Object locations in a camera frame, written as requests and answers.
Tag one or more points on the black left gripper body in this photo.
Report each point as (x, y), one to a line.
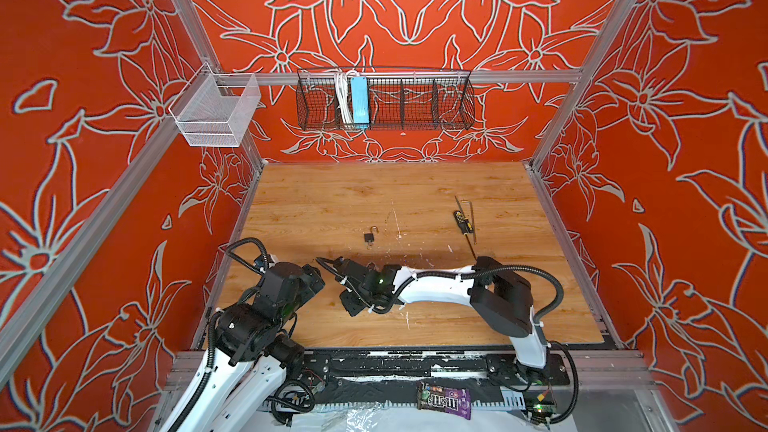
(306, 291)

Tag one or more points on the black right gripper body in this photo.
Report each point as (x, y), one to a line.
(354, 303)

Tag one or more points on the black padlock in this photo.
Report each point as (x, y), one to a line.
(370, 236)

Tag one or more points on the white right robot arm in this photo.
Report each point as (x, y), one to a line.
(511, 299)

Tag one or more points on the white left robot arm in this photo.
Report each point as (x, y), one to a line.
(251, 358)

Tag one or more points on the clear plastic sheet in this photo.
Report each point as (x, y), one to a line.
(357, 418)

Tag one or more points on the purple candy bag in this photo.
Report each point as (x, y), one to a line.
(453, 401)

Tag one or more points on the clear mesh basket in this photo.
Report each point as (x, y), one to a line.
(212, 111)

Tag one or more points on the blue white box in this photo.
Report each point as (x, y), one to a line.
(360, 101)

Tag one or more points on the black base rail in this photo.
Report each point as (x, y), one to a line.
(392, 376)

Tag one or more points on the black wire basket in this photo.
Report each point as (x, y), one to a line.
(400, 99)

